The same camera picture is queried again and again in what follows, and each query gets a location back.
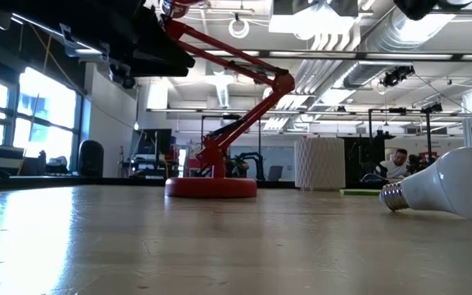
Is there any black aluminium table frame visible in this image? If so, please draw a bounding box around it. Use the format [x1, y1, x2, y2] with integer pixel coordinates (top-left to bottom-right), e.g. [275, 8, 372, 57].
[0, 175, 384, 192]

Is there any long ceiling light strip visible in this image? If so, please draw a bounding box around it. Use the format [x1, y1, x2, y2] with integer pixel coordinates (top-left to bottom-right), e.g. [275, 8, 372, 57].
[201, 49, 472, 61]

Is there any person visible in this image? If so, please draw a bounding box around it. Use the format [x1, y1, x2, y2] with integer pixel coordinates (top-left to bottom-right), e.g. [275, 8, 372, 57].
[373, 148, 410, 181]

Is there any large glass window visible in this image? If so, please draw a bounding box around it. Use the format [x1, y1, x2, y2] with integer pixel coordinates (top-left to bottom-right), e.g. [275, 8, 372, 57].
[0, 67, 82, 171]

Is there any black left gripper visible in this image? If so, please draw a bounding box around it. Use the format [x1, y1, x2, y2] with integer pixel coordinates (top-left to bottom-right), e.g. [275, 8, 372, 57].
[67, 0, 196, 78]

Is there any white lightbulb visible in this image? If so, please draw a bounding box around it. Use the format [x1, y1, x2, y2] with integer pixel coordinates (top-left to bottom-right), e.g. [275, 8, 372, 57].
[379, 146, 472, 220]

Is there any silver ventilation duct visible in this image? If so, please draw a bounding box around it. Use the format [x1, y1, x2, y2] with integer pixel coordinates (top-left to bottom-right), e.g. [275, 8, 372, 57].
[262, 0, 466, 132]

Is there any black metal stand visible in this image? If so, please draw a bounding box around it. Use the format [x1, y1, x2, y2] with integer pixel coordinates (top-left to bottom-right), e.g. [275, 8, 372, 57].
[368, 104, 444, 165]

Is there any black rounded chair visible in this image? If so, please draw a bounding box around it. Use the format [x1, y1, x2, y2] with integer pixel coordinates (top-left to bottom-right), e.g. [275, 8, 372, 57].
[78, 139, 105, 179]

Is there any green sticky note pad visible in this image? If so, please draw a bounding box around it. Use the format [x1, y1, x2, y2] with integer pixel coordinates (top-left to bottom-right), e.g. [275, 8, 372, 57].
[339, 188, 381, 197]

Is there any white lattice pen cup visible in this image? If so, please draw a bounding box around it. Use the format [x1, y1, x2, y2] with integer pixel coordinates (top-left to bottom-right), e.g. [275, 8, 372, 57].
[294, 137, 347, 192]

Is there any white cable coil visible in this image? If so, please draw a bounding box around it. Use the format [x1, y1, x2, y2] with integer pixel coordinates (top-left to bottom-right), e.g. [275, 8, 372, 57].
[228, 18, 251, 40]

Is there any red desk lamp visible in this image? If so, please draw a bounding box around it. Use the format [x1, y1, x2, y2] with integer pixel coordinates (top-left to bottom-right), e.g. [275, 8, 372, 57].
[160, 0, 297, 199]

